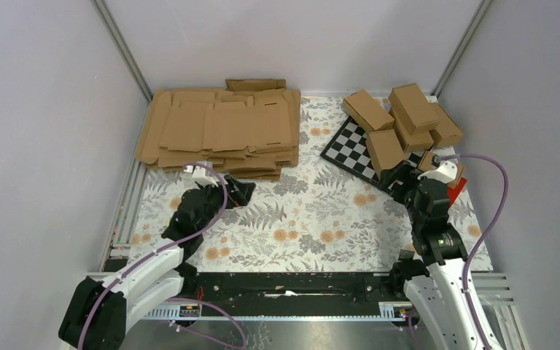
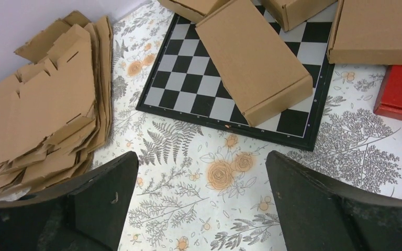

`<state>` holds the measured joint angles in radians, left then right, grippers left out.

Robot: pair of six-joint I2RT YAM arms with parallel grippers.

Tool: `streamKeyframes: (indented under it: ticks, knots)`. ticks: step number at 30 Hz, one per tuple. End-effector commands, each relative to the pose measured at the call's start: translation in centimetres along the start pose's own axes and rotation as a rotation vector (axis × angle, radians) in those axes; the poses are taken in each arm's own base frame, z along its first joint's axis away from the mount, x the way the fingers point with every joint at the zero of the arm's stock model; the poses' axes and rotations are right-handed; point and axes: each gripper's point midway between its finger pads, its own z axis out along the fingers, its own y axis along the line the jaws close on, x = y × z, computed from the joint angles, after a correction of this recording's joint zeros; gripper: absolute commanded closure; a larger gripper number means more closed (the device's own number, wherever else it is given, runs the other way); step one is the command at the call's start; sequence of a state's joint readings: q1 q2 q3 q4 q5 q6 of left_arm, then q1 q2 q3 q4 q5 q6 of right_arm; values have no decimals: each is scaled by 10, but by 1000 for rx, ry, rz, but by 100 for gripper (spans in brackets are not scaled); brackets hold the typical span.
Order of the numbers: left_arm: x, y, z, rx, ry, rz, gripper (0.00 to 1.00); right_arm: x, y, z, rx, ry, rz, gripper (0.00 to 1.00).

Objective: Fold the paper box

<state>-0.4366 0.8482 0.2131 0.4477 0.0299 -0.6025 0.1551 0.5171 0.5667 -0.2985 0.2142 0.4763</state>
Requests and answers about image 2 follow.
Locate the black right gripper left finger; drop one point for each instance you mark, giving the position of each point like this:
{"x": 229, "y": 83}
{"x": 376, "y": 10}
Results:
{"x": 87, "y": 212}

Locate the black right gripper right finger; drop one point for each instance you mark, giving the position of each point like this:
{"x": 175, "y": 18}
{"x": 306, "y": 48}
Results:
{"x": 317, "y": 212}

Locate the folded cardboard box on chessboard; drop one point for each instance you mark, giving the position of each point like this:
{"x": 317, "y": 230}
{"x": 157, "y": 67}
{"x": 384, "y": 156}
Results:
{"x": 257, "y": 68}

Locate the folded cardboard box near red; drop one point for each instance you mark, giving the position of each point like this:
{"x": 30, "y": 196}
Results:
{"x": 366, "y": 32}

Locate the folded cardboard box lower stack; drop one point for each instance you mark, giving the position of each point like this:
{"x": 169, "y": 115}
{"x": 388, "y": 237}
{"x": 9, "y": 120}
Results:
{"x": 291, "y": 13}

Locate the folded cardboard box far left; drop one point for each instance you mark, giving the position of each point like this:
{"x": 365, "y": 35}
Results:
{"x": 193, "y": 10}

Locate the stack of flat cardboard blanks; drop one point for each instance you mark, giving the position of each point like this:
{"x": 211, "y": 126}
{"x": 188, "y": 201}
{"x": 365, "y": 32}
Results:
{"x": 56, "y": 111}

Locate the floral patterned table mat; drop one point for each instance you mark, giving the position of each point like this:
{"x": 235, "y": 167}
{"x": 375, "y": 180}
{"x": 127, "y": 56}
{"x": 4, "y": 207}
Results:
{"x": 203, "y": 189}

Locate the black and white chessboard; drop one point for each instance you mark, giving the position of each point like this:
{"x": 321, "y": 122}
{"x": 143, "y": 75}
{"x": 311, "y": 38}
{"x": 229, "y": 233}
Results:
{"x": 185, "y": 85}

